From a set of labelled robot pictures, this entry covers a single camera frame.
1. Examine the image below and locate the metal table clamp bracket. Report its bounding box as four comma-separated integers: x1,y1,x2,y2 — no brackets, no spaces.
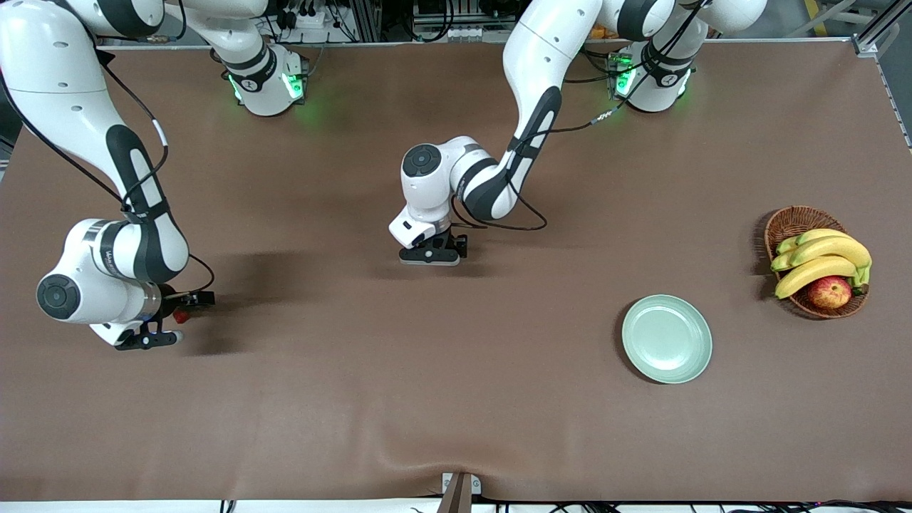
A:
442,472,482,513

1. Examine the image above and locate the brown wicker basket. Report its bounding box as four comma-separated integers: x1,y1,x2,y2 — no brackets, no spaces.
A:
765,206,870,319

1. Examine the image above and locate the pale green round plate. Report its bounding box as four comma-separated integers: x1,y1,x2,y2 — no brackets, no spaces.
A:
622,294,713,385

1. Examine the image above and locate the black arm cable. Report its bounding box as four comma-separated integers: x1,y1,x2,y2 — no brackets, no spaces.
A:
0,0,216,296
450,0,713,232

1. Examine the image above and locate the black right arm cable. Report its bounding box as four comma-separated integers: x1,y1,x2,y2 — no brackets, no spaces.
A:
0,0,216,296

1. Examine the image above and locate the large table cover cloth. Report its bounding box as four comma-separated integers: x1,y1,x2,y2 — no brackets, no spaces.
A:
0,39,912,503

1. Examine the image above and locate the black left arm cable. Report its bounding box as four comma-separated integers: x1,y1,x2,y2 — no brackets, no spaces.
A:
450,0,713,232

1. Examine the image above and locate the aluminium frame post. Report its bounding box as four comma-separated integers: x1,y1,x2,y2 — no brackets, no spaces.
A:
851,0,912,150

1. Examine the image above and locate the small greenish yellow banana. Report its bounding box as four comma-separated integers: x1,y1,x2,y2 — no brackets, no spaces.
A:
776,228,852,256

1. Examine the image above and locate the large yellow banana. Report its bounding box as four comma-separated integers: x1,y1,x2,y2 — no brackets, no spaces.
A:
771,237,873,273

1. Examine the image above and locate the red yellow apple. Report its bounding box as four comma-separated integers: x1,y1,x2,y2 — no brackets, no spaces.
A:
807,276,853,310

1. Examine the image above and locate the white power strip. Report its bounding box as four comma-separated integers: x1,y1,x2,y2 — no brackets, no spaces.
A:
281,6,343,33

